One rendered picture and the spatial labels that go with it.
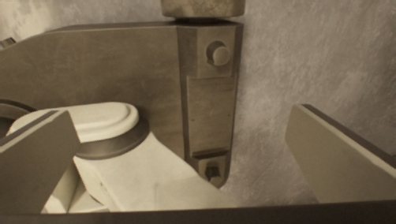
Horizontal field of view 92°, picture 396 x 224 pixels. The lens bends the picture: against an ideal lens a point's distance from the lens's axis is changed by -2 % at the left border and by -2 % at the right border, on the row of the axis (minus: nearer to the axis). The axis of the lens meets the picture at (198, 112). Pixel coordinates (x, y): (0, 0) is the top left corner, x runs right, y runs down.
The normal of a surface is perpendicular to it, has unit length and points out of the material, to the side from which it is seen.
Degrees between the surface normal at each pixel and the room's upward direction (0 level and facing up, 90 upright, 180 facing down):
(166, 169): 90
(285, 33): 0
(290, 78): 0
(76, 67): 0
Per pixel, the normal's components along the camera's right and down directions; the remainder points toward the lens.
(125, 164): -0.01, -0.87
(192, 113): 0.23, 0.47
